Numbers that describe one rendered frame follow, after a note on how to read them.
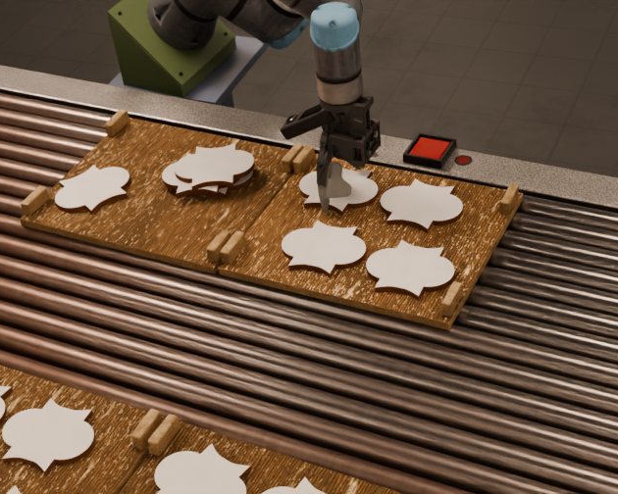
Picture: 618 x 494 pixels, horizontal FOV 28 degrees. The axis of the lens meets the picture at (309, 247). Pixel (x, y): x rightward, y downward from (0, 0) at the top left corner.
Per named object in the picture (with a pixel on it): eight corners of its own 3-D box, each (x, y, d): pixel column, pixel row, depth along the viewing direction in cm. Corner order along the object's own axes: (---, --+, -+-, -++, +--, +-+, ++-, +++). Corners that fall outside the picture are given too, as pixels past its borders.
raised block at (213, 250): (225, 240, 210) (222, 227, 208) (233, 242, 209) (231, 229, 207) (206, 261, 206) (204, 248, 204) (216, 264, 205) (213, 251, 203)
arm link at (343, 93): (307, 80, 199) (329, 55, 205) (310, 104, 202) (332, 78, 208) (349, 87, 196) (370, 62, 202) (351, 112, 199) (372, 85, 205)
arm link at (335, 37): (359, -4, 197) (356, 23, 190) (363, 56, 204) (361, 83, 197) (310, -2, 198) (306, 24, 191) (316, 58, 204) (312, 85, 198)
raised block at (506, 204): (510, 194, 211) (510, 181, 209) (520, 196, 210) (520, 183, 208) (498, 215, 207) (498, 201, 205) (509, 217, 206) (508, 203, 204)
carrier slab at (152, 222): (128, 123, 245) (126, 116, 244) (309, 160, 228) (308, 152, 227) (21, 225, 222) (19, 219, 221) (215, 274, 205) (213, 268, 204)
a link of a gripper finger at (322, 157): (321, 186, 207) (330, 134, 205) (313, 184, 208) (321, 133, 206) (333, 185, 211) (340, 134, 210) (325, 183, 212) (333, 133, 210)
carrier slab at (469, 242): (310, 159, 228) (309, 152, 227) (523, 199, 212) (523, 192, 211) (219, 274, 205) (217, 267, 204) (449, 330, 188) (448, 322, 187)
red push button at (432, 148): (421, 142, 230) (421, 136, 229) (451, 148, 227) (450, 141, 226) (408, 160, 226) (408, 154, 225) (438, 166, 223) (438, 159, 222)
